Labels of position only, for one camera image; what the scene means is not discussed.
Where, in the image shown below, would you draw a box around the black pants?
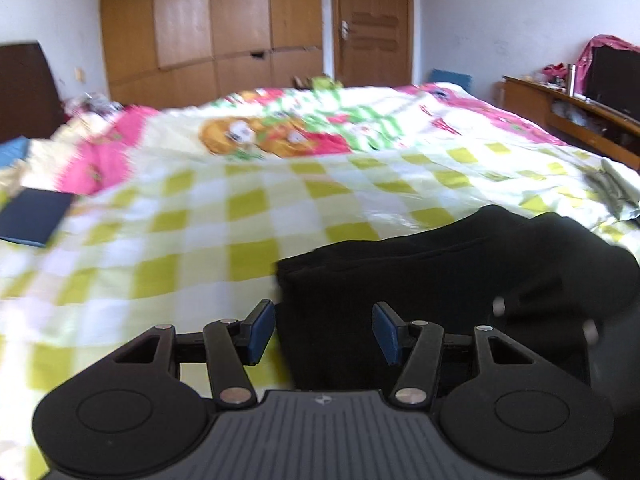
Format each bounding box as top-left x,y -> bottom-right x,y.
276,206 -> 639,391

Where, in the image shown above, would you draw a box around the dark blue notebook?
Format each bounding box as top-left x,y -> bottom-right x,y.
0,188 -> 76,248

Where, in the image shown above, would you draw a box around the green item on floor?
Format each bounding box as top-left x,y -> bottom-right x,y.
306,75 -> 344,91

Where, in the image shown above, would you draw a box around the clothes heap near headboard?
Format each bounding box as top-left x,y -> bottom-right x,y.
63,93 -> 124,118

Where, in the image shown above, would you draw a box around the blue pillow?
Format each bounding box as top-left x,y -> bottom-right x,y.
0,136 -> 30,169

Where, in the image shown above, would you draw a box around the dark wooden headboard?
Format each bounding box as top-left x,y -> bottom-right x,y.
0,42 -> 66,142

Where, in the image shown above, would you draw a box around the wooden side cabinet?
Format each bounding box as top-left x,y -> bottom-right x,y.
501,76 -> 639,171

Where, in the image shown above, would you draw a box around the wooden wardrobe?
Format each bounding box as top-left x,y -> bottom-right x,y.
100,0 -> 323,108

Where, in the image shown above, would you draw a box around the steel thermos bottle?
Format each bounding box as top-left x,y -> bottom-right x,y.
565,64 -> 577,98

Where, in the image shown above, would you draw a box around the pink cloth over television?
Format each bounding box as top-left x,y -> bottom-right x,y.
541,32 -> 640,96

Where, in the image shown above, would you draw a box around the black television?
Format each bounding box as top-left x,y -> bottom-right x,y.
586,53 -> 640,120

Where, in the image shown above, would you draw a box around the wooden door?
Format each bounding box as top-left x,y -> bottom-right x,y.
331,0 -> 413,87

